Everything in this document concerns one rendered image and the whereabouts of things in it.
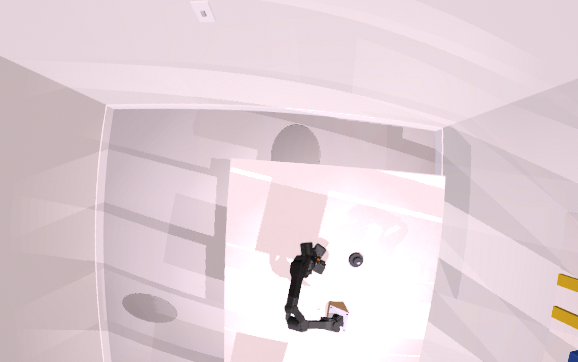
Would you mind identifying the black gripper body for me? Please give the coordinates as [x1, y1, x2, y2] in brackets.
[304, 243, 327, 279]

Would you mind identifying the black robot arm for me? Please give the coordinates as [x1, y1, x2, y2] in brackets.
[284, 243, 344, 333]

